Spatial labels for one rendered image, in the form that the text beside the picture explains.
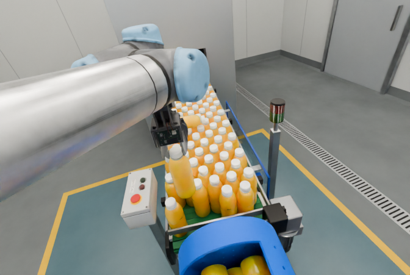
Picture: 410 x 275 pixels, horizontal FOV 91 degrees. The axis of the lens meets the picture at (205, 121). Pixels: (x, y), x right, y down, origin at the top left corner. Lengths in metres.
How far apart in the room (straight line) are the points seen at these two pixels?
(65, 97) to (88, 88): 0.02
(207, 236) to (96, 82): 0.45
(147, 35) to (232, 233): 0.47
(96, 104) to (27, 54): 4.67
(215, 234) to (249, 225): 0.09
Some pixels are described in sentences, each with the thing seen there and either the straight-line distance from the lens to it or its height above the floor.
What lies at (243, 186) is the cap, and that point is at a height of 1.09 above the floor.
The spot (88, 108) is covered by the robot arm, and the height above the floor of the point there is 1.65.
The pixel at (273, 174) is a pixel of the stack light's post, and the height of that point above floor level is 0.80.
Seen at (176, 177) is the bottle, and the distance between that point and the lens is 0.65.
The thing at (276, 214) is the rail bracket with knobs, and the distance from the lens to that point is 0.85.
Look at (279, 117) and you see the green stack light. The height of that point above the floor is 1.19.
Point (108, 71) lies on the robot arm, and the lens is 0.22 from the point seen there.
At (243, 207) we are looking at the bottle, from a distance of 0.86.
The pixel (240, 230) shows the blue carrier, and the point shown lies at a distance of 0.55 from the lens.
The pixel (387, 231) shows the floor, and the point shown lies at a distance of 2.24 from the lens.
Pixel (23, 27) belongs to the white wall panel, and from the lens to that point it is 4.75.
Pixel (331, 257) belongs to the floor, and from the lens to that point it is 1.97.
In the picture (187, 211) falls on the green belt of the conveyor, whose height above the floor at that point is 0.90.
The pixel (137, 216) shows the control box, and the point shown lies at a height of 1.07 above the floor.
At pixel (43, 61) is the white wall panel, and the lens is 4.81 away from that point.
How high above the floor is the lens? 1.72
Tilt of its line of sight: 34 degrees down
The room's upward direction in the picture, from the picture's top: 9 degrees counter-clockwise
